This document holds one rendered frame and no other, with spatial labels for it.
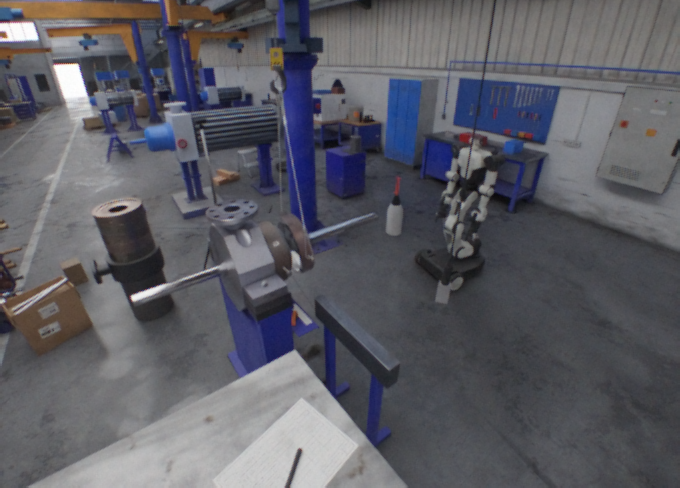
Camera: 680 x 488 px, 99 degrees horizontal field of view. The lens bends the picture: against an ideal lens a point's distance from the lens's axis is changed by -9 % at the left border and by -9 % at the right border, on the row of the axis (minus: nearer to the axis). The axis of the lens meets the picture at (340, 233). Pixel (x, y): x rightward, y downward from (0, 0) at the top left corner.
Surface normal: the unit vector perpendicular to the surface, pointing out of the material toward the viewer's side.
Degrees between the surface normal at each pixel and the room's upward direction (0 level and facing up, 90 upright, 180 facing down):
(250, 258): 45
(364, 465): 0
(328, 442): 0
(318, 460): 0
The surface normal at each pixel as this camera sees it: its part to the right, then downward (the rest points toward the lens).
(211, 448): 0.00, -0.88
